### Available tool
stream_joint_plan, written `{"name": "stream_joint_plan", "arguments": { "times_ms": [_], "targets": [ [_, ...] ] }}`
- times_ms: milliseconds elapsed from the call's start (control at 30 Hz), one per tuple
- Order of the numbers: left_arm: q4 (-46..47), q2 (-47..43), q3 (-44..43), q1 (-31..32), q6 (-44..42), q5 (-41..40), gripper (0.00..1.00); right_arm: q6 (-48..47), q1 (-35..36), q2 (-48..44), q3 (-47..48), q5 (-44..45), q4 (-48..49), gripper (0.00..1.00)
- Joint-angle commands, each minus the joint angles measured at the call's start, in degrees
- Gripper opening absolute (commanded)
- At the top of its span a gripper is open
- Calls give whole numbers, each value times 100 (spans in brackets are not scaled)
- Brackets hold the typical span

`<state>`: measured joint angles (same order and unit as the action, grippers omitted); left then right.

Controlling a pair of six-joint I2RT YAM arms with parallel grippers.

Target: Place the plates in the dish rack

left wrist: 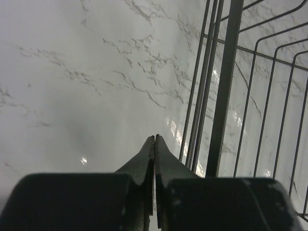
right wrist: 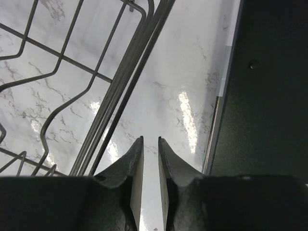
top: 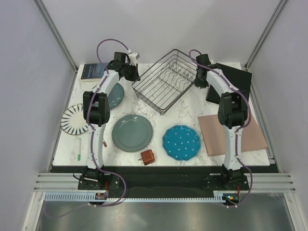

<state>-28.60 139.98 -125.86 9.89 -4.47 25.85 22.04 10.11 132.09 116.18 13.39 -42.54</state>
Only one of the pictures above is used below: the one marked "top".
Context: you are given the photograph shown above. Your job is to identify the wire dish rack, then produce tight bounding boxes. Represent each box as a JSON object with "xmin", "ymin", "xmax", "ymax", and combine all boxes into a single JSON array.
[{"xmin": 132, "ymin": 49, "xmax": 197, "ymax": 115}]

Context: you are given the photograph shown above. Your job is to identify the grey-green round plate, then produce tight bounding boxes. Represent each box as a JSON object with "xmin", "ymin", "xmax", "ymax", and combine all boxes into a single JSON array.
[{"xmin": 112, "ymin": 115, "xmax": 154, "ymax": 152}]

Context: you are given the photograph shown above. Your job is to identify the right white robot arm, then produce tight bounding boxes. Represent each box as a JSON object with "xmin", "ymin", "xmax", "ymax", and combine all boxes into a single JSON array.
[{"xmin": 192, "ymin": 54, "xmax": 252, "ymax": 190}]

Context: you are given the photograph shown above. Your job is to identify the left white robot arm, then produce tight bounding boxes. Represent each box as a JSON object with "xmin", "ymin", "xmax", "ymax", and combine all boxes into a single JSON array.
[{"xmin": 78, "ymin": 51, "xmax": 140, "ymax": 190}]

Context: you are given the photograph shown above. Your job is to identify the dark blue book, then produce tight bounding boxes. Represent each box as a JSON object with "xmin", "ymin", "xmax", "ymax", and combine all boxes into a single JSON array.
[{"xmin": 80, "ymin": 63, "xmax": 105, "ymax": 82}]

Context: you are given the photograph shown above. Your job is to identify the dark teal floral plate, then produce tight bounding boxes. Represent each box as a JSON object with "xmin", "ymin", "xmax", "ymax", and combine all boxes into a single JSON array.
[{"xmin": 108, "ymin": 83, "xmax": 125, "ymax": 109}]

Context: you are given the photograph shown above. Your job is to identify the black board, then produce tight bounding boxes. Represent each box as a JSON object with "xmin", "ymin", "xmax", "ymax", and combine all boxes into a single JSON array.
[{"xmin": 206, "ymin": 63, "xmax": 252, "ymax": 104}]

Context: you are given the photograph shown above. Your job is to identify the blue polka dot plate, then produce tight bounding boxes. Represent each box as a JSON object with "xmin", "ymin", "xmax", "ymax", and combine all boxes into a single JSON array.
[{"xmin": 162, "ymin": 125, "xmax": 201, "ymax": 161}]

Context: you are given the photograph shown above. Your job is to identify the white striped plate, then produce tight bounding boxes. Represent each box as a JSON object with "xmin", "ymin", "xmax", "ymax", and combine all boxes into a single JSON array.
[{"xmin": 60, "ymin": 103, "xmax": 88, "ymax": 135}]

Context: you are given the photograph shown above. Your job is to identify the pink board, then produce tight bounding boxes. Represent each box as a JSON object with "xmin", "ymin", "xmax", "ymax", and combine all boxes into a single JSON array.
[{"xmin": 198, "ymin": 115, "xmax": 268, "ymax": 156}]

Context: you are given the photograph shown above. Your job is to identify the red cube power adapter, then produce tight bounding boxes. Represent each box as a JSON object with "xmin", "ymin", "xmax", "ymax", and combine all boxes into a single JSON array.
[{"xmin": 139, "ymin": 149, "xmax": 155, "ymax": 166}]

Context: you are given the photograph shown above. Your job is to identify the white green marker pen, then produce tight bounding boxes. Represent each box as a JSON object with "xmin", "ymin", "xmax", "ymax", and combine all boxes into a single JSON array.
[{"xmin": 77, "ymin": 138, "xmax": 82, "ymax": 161}]

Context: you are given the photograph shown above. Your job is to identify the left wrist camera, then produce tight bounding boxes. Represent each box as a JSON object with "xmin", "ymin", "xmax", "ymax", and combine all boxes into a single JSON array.
[{"xmin": 127, "ymin": 49, "xmax": 140, "ymax": 66}]

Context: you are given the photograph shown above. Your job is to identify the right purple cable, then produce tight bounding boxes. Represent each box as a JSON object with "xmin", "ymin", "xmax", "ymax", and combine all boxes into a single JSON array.
[{"xmin": 189, "ymin": 50, "xmax": 254, "ymax": 209}]

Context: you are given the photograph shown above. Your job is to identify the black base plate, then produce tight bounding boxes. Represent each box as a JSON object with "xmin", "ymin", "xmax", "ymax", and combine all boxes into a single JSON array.
[{"xmin": 51, "ymin": 164, "xmax": 278, "ymax": 197}]

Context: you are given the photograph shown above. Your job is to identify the white slotted cable duct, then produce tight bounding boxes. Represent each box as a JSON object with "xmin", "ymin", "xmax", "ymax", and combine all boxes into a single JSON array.
[{"xmin": 44, "ymin": 192, "xmax": 225, "ymax": 203}]

